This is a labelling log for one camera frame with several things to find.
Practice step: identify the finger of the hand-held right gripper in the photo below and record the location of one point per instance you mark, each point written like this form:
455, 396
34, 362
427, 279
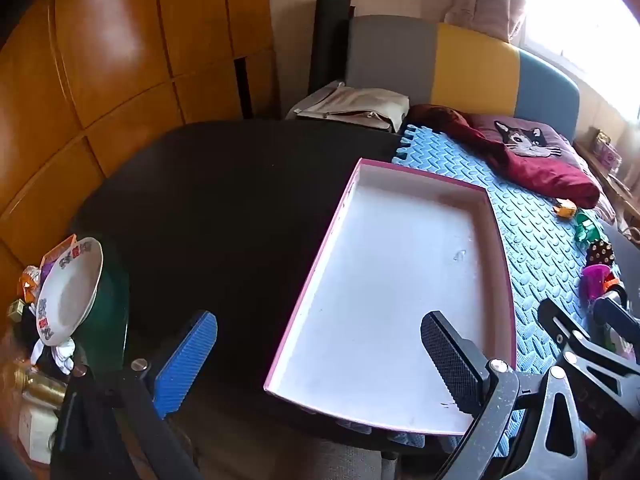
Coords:
617, 317
555, 317

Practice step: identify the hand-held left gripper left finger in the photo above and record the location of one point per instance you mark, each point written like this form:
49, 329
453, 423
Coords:
185, 360

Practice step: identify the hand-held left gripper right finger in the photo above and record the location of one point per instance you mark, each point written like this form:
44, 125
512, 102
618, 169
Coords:
450, 360

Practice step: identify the purple silicone toy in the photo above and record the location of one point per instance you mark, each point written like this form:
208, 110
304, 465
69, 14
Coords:
595, 280

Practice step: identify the brown wooden scalp massager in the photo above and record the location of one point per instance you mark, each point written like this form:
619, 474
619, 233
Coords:
600, 252

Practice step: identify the pink-rimmed white tray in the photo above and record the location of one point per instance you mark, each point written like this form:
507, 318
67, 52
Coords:
400, 285

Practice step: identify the green plastic toy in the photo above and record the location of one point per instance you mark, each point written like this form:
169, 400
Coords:
585, 227

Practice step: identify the orange toy block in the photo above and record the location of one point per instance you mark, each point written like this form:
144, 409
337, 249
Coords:
565, 208

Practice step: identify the blue foam mat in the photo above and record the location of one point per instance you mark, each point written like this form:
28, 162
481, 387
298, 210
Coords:
540, 260

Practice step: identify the green glass side table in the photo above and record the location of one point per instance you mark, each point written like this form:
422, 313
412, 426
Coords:
112, 300

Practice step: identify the white cloth glove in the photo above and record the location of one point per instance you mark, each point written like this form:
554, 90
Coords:
62, 352

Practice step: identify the white patterned bowl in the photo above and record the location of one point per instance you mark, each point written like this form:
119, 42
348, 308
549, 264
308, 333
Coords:
70, 295

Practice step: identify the wooden bedside desk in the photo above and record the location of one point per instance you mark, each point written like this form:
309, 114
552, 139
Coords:
617, 180

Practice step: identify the maroon cat-print cloth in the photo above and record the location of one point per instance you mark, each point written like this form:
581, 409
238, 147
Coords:
540, 170

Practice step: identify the glass jar with gold lid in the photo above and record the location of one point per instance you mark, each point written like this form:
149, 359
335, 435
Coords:
37, 385

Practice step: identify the white carton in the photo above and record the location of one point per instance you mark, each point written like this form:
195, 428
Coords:
35, 432

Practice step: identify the pink box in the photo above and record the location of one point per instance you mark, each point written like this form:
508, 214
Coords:
607, 150

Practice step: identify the orange plastic basket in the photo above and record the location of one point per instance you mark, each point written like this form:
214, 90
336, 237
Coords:
57, 250

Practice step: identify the orange snack packet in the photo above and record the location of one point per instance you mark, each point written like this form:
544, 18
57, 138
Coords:
27, 285

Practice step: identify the small gold box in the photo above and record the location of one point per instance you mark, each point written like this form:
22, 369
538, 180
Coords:
15, 310

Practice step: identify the grey yellow blue headboard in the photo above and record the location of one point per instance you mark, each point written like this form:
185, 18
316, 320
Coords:
470, 65

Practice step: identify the beige canvas bag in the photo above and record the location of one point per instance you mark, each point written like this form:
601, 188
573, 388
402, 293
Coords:
360, 105

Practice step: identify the wooden wardrobe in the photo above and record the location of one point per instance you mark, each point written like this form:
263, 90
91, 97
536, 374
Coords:
100, 75

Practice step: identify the bright window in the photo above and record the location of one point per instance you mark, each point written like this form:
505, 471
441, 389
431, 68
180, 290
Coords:
585, 20

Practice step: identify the black rolled mat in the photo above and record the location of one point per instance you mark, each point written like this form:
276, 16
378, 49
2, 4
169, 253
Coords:
327, 45

